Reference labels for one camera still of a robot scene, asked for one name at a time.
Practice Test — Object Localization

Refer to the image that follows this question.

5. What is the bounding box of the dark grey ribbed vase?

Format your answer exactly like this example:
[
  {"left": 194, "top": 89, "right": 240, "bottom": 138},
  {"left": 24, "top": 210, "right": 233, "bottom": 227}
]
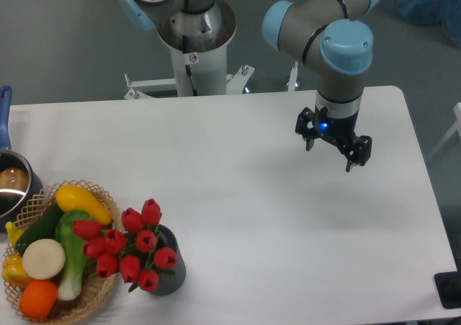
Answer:
[{"left": 151, "top": 224, "right": 187, "bottom": 296}]

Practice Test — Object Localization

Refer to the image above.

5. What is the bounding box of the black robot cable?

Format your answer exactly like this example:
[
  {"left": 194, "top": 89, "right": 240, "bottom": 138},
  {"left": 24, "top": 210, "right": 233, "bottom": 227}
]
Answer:
[{"left": 181, "top": 35, "right": 199, "bottom": 97}]

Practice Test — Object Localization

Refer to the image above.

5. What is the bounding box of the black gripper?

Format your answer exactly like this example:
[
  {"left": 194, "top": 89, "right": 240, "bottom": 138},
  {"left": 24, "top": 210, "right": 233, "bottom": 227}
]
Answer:
[{"left": 295, "top": 107, "right": 372, "bottom": 172}]

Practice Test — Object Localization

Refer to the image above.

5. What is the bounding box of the yellow bell pepper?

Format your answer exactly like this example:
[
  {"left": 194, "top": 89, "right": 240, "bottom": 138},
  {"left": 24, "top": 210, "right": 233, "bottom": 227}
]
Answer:
[{"left": 2, "top": 253, "right": 33, "bottom": 289}]

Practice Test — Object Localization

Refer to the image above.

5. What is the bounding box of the black device at table edge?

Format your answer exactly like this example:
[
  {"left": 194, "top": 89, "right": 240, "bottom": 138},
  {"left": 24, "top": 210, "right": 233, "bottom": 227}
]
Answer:
[{"left": 434, "top": 271, "right": 460, "bottom": 309}]

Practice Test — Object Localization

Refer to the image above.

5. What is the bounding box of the yellow squash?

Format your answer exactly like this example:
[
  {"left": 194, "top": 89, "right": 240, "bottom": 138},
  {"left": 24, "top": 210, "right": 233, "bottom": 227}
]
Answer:
[{"left": 55, "top": 184, "right": 112, "bottom": 226}]

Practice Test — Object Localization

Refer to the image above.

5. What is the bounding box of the dark green cucumber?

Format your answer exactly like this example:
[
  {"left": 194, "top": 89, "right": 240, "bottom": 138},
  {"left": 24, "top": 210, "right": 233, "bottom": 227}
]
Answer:
[{"left": 15, "top": 202, "right": 64, "bottom": 254}]

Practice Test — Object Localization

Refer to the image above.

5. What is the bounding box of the green bok choy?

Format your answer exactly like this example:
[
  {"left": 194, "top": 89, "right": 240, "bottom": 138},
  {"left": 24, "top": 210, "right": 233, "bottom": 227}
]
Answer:
[{"left": 55, "top": 210, "right": 93, "bottom": 301}]

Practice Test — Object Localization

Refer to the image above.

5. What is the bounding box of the blue handled saucepan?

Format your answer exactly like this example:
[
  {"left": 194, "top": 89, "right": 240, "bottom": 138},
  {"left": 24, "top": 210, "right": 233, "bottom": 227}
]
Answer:
[{"left": 1, "top": 85, "right": 42, "bottom": 233}]

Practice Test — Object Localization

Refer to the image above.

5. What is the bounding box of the small yellow banana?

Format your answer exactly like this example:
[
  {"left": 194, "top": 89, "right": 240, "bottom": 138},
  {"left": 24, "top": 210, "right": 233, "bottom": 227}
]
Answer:
[{"left": 5, "top": 221, "right": 24, "bottom": 247}]

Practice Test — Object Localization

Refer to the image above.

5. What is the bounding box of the red tulip bouquet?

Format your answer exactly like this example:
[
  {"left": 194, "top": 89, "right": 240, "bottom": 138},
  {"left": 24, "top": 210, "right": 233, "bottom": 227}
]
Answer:
[{"left": 73, "top": 198, "right": 176, "bottom": 293}]

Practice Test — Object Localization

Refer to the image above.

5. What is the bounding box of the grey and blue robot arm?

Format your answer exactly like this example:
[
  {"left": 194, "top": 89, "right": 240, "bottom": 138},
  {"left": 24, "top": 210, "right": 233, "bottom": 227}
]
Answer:
[{"left": 118, "top": 0, "right": 380, "bottom": 167}]

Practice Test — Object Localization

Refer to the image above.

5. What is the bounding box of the white furniture leg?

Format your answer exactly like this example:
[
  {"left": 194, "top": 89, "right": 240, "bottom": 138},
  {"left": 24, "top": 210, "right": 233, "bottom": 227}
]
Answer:
[{"left": 428, "top": 102, "right": 460, "bottom": 160}]

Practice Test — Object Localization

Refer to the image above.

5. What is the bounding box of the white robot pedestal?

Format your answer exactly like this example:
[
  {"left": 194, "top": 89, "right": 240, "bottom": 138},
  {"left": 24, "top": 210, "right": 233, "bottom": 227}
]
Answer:
[{"left": 123, "top": 0, "right": 302, "bottom": 101}]

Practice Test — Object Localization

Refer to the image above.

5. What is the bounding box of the cream round disc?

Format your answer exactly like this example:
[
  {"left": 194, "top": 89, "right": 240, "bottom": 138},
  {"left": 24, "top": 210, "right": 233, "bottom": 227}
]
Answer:
[{"left": 22, "top": 239, "right": 66, "bottom": 280}]

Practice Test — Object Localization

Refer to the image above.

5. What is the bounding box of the orange fruit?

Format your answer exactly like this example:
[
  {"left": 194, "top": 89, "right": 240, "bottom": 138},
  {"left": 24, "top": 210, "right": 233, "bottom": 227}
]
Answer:
[{"left": 19, "top": 280, "right": 58, "bottom": 321}]

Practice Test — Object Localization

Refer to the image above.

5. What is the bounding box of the woven wicker basket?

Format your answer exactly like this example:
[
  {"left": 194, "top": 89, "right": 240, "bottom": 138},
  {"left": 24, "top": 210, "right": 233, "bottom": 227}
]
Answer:
[{"left": 1, "top": 179, "right": 122, "bottom": 324}]

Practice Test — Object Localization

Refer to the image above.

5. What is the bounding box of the blue plastic bag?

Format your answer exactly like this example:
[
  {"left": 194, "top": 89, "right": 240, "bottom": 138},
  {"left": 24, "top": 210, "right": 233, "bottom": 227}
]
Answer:
[{"left": 392, "top": 0, "right": 460, "bottom": 48}]

